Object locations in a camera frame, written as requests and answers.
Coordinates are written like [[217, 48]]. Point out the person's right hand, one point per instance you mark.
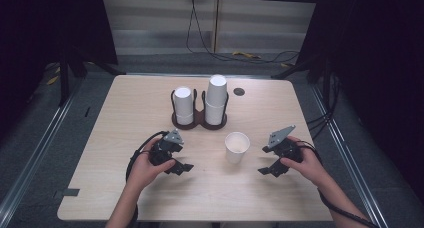
[[310, 166]]

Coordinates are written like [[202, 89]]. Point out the black metal stand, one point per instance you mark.
[[63, 78], [293, 69]]

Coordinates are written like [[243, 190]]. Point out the dark wooden cup holder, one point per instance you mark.
[[199, 118]]

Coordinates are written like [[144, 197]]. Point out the single white paper cup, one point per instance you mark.
[[235, 154]]

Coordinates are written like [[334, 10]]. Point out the yellow strip on floor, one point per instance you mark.
[[246, 54], [52, 80]]

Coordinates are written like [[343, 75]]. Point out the black curtain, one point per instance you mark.
[[40, 28], [376, 54]]

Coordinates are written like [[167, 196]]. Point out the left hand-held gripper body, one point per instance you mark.
[[166, 148]]

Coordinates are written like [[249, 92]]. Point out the dark round table grommet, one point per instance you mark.
[[239, 91]]

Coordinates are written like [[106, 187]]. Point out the aluminium floor rail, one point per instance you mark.
[[350, 154], [36, 151]]

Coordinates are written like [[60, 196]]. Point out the stack of white paper cups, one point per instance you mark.
[[183, 104], [216, 91]]

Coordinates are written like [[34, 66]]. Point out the person's left hand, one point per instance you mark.
[[143, 171]]

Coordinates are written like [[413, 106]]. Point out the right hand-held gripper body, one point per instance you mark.
[[286, 148]]

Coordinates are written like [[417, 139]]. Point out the grey tape tab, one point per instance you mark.
[[68, 192]]

